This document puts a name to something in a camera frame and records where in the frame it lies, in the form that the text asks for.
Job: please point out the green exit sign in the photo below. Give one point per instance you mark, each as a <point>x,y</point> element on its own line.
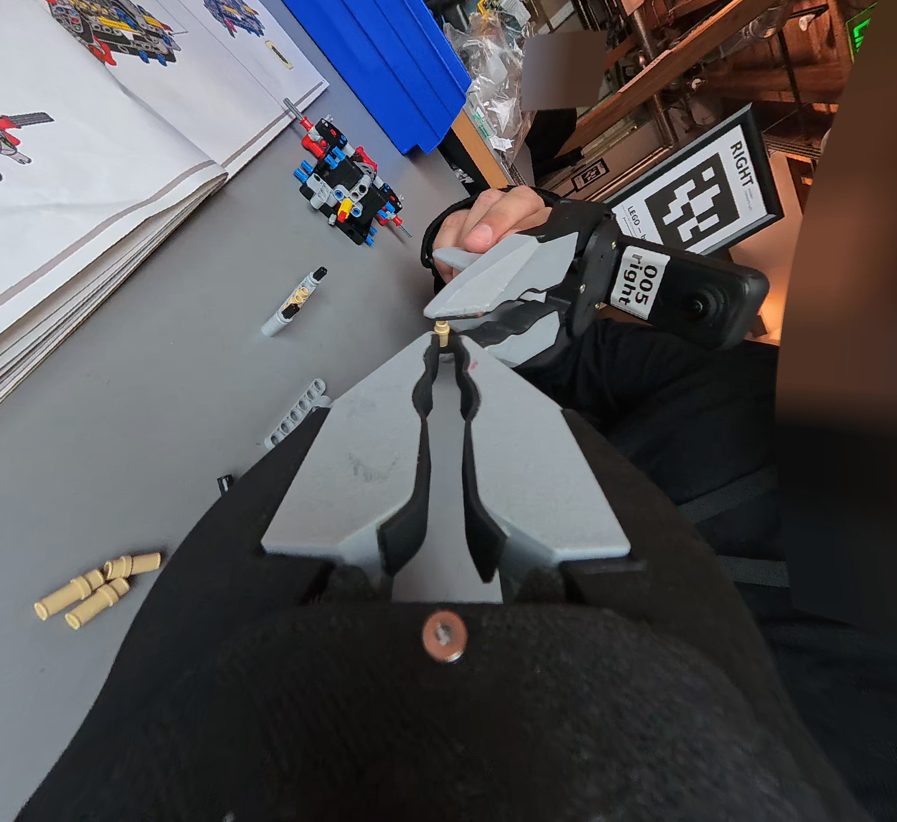
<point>861,31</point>

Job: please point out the long grey lego beam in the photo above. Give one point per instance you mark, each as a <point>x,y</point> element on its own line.
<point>298,412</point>

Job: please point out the small marker tag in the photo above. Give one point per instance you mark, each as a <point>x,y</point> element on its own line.
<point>590,176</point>

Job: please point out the person's right hand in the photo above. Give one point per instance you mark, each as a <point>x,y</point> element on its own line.
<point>497,212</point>

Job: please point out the black lego technic assembly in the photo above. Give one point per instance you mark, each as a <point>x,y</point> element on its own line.
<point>347,185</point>

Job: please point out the framed marker sign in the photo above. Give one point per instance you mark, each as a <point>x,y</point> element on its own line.
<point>701,198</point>

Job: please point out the small black lego piece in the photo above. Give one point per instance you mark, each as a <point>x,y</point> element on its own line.
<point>224,484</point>

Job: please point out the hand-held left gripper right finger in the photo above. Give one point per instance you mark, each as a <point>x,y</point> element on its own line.
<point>539,479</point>

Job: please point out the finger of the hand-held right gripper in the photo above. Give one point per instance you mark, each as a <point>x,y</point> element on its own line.
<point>491,282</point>
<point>526,342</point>

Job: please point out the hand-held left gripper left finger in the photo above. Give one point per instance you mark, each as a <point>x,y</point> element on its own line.
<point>350,464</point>

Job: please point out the tan lego pin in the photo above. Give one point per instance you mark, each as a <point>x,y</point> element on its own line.
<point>133,564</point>
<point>67,597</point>
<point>94,606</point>
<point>442,332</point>

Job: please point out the wooden shelving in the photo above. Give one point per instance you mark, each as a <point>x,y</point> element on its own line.
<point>701,31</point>

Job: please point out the person's right forearm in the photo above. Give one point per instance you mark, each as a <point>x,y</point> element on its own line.
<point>666,402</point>

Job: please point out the clear plastic bags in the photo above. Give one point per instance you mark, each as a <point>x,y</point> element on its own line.
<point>491,86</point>

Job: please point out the blue plastic bin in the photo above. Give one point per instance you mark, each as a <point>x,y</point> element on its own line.
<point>365,16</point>

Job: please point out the short grey beam with pins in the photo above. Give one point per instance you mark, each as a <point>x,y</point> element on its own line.
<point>291,307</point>

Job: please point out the lego instruction booklet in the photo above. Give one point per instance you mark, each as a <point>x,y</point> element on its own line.
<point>106,156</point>

